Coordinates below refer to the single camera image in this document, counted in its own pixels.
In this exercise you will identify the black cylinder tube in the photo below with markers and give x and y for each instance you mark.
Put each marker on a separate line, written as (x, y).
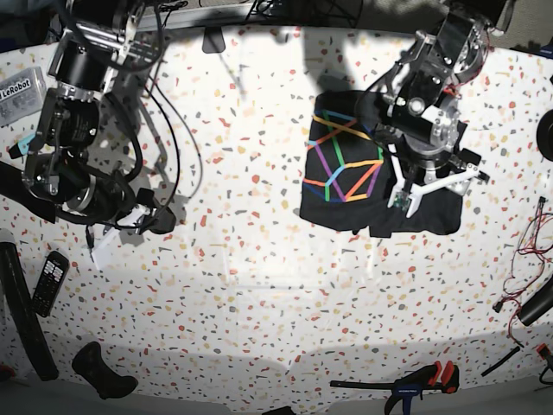
(536, 306)

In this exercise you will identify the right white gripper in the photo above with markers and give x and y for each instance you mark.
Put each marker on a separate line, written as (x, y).
(121, 233)

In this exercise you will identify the dark grey T-shirt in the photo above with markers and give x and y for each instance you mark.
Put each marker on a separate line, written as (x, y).
(348, 179)

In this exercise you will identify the long black foam tube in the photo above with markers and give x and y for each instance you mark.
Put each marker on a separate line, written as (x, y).
(16, 292)

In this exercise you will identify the black remote control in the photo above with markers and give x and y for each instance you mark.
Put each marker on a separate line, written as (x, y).
(49, 283)

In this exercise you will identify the black folded cloth strip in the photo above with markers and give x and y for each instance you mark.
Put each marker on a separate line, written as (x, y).
(13, 188)

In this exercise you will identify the black blue bar clamp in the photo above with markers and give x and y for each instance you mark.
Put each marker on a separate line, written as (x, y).
(433, 377)

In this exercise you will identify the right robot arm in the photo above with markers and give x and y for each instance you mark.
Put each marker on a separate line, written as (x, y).
(97, 44)

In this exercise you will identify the black game controller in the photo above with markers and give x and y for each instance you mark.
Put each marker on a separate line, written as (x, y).
(89, 364)

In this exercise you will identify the clear LeRobot plastic box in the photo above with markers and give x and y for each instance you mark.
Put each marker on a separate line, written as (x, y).
(22, 94)

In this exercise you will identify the thin black stick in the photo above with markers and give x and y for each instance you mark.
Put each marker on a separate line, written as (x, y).
(501, 362)

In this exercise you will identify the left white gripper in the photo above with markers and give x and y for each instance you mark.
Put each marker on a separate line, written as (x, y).
(417, 175)

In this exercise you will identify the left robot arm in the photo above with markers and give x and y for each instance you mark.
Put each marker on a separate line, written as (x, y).
(412, 111)

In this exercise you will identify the small red black connector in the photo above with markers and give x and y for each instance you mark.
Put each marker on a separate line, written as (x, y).
(543, 351)

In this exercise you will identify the grey monitor stand base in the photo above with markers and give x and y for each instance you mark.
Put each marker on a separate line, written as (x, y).
(213, 41)

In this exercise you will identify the turquoise highlighter marker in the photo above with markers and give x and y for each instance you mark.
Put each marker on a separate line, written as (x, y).
(21, 147)

